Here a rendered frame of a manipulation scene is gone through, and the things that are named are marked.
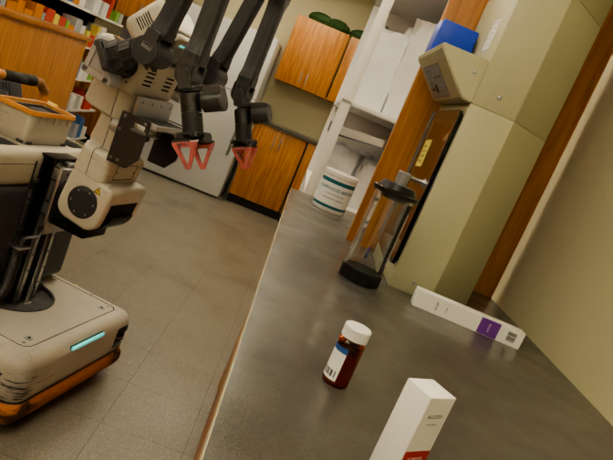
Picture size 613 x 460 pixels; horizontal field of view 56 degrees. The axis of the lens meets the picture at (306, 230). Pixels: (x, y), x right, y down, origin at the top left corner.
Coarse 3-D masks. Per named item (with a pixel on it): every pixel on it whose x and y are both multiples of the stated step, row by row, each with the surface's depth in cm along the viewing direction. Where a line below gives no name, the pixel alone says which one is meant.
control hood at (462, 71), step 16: (432, 48) 142; (448, 48) 131; (432, 64) 147; (448, 64) 132; (464, 64) 132; (480, 64) 132; (448, 80) 138; (464, 80) 132; (480, 80) 133; (432, 96) 162; (464, 96) 133
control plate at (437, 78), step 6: (432, 66) 147; (438, 66) 142; (426, 72) 158; (438, 72) 144; (432, 78) 153; (438, 78) 147; (432, 84) 156; (438, 84) 149; (444, 84) 143; (444, 90) 145; (438, 96) 155; (444, 96) 148
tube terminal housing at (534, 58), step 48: (528, 0) 129; (576, 0) 130; (480, 48) 146; (528, 48) 131; (576, 48) 139; (480, 96) 133; (528, 96) 133; (480, 144) 135; (528, 144) 143; (432, 192) 137; (480, 192) 137; (432, 240) 140; (480, 240) 147; (432, 288) 142
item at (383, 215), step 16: (384, 192) 127; (368, 208) 132; (384, 208) 128; (400, 208) 128; (368, 224) 130; (384, 224) 128; (368, 240) 130; (384, 240) 129; (352, 256) 132; (368, 256) 130; (384, 256) 131; (368, 272) 131
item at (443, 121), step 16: (448, 112) 147; (432, 128) 158; (448, 128) 140; (432, 144) 149; (448, 144) 136; (416, 160) 163; (432, 160) 142; (416, 176) 154; (432, 176) 137; (416, 192) 146; (416, 208) 139; (400, 240) 142
